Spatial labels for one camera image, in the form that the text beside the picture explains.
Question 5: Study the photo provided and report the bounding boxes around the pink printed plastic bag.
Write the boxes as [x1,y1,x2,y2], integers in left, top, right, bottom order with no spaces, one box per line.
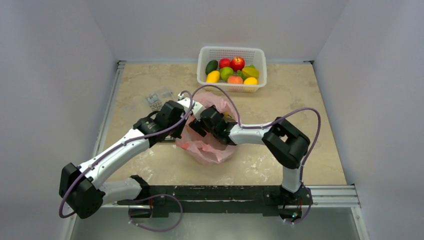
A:
[175,92,239,165]

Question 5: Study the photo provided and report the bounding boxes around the fake peach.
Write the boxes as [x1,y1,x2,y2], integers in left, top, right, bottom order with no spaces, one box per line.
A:
[227,75,244,84]

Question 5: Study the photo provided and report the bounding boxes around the yellow orange fake fruit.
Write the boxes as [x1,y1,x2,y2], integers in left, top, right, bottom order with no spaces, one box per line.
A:
[243,77,259,85]

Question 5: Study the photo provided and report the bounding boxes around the green yellow fake starfruit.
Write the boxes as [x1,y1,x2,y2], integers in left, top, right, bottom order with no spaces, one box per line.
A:
[241,66,260,78]

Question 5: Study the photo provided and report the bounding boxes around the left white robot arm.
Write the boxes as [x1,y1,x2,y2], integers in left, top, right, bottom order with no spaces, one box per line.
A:
[58,97,196,219]

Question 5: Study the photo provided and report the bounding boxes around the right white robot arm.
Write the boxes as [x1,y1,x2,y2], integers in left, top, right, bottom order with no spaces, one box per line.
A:
[188,107,311,204]

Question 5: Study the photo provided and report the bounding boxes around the green fake grapes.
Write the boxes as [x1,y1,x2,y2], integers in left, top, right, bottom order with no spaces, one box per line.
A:
[235,70,246,81]

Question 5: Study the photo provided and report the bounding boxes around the dark green fake avocado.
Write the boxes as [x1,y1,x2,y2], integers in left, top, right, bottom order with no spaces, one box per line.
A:
[205,60,219,75]

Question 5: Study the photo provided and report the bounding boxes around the small red fake fruit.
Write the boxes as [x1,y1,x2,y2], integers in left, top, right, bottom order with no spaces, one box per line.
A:
[218,58,231,69]

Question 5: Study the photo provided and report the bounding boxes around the red fake apple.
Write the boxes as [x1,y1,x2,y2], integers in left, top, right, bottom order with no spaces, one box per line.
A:
[230,56,245,72]

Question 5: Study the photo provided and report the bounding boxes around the clear plastic screw box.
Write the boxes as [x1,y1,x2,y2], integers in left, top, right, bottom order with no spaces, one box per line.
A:
[145,86,176,111]

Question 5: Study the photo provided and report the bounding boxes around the white perforated plastic basket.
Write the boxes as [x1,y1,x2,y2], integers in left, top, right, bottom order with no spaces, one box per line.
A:
[196,46,267,93]

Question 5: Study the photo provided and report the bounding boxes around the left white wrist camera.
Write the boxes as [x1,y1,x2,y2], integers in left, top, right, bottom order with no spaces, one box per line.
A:
[177,92,206,120]

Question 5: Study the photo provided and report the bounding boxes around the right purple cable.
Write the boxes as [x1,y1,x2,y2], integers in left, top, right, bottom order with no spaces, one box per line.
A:
[190,84,322,226]

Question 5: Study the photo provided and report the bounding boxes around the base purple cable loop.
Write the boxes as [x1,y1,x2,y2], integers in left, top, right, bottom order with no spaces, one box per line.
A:
[128,193,184,233]

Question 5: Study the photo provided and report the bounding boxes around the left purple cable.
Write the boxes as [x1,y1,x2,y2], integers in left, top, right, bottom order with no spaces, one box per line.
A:
[58,90,195,220]

